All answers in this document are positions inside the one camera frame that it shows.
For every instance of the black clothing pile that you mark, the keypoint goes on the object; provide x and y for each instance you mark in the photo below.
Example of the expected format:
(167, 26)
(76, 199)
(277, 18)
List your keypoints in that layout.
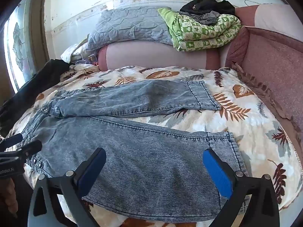
(208, 4)

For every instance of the clear plastic bag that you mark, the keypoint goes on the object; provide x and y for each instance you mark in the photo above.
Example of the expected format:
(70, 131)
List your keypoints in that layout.
(91, 60)

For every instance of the leaf-print blanket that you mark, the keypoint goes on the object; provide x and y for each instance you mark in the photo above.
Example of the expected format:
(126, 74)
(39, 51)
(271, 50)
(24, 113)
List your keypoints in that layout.
(248, 127)

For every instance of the grey garment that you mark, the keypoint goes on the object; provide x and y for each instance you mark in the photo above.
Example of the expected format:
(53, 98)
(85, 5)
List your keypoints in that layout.
(206, 19)

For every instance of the white pillow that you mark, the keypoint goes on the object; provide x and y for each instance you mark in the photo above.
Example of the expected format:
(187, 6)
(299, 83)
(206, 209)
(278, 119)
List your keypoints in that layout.
(71, 53)

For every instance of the dark jacket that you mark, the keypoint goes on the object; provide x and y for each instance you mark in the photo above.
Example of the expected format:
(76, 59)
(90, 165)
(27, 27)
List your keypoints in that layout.
(35, 80)

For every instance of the pink sofa backrest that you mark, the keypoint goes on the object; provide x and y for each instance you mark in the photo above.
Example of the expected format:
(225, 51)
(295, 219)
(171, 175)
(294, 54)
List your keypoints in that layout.
(272, 59)

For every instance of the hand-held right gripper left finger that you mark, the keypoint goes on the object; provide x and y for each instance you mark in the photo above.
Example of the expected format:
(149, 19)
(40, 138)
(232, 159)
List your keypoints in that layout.
(92, 170)

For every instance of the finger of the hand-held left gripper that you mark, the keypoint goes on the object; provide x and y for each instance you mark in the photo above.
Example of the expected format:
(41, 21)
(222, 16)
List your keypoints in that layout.
(13, 140)
(28, 150)

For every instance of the person's left hand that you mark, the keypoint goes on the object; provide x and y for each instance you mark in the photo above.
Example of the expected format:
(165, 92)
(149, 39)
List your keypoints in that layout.
(8, 197)

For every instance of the grey-blue denim pants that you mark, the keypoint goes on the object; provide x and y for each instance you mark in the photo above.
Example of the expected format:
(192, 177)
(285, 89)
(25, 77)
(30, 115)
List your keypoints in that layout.
(142, 151)

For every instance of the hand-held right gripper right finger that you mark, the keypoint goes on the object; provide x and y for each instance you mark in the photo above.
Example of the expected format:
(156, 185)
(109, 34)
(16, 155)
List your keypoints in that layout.
(217, 173)

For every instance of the grey quilted blanket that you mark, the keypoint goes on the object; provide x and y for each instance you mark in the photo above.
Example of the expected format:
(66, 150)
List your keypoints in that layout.
(127, 26)

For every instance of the green patterned quilt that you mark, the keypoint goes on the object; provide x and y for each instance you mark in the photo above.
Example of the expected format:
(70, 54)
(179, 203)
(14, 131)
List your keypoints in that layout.
(201, 35)

